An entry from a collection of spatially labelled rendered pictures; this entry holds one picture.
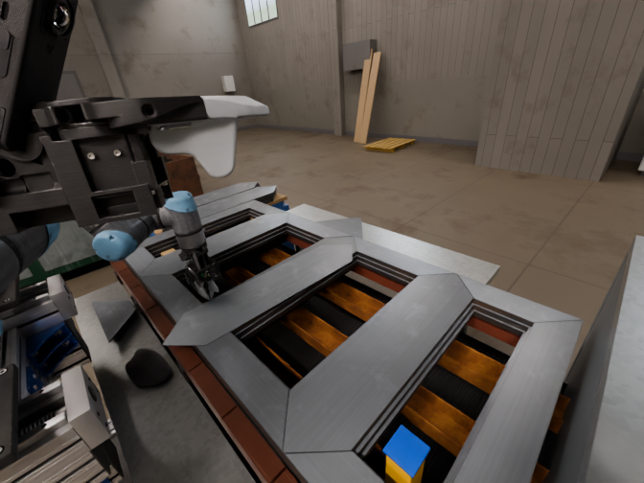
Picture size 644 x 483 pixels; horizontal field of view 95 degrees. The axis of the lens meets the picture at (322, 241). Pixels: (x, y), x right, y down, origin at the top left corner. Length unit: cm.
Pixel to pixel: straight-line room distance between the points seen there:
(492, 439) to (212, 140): 67
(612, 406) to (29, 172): 69
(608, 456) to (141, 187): 57
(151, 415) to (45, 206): 85
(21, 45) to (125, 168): 8
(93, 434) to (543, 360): 94
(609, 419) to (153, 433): 96
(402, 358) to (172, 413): 66
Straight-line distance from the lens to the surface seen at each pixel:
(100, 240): 80
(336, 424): 69
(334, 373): 76
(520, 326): 99
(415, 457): 65
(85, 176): 26
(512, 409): 77
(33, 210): 30
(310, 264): 111
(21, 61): 28
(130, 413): 111
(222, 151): 26
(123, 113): 24
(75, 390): 78
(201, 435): 97
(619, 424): 59
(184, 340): 94
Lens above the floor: 147
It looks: 29 degrees down
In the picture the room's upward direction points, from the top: 5 degrees counter-clockwise
